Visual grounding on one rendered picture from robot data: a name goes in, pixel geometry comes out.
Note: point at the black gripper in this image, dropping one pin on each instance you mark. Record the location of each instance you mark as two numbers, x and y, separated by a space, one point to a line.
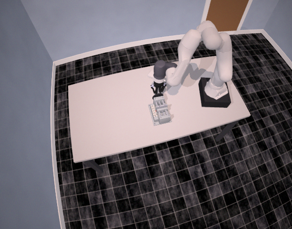
160 85

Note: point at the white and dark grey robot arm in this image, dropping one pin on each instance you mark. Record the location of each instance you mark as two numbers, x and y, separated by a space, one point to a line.
207 33

